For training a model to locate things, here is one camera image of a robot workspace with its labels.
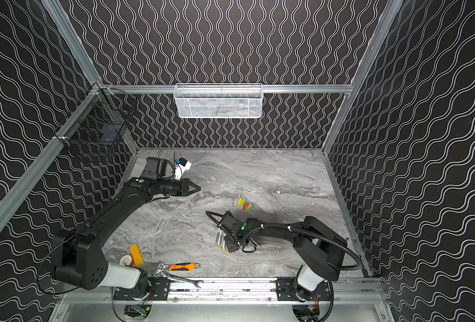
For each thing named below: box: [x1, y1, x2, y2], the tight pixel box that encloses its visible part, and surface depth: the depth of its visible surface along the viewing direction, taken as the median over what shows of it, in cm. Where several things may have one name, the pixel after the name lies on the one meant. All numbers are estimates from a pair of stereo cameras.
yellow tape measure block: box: [130, 244, 145, 267], surface depth 83 cm
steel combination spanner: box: [162, 271, 204, 289], surface depth 79 cm
